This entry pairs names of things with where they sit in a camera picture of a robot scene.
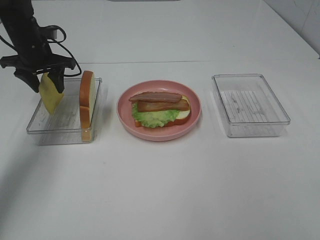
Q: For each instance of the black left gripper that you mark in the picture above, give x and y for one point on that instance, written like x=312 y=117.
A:
x=34 y=54

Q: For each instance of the yellow cheese slice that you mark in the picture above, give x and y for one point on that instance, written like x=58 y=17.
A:
x=49 y=94

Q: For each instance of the white bread slice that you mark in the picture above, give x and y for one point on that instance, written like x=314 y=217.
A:
x=87 y=98
x=177 y=122

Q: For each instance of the brown bacon strip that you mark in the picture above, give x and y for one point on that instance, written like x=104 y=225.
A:
x=144 y=106

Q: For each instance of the pink bacon strip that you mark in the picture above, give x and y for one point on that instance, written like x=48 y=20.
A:
x=153 y=97

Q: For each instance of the green lettuce leaf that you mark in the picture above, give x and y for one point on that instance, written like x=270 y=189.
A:
x=155 y=119

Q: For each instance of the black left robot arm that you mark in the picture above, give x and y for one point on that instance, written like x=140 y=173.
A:
x=19 y=8

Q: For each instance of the clear left plastic container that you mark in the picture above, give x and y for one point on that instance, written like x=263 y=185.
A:
x=64 y=126

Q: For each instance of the clear plastic container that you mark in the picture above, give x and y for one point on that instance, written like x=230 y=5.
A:
x=248 y=107
x=64 y=126

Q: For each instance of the pink round plate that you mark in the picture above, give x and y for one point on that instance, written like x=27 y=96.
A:
x=124 y=110

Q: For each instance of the clear right plastic container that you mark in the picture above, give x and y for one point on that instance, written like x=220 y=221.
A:
x=248 y=107

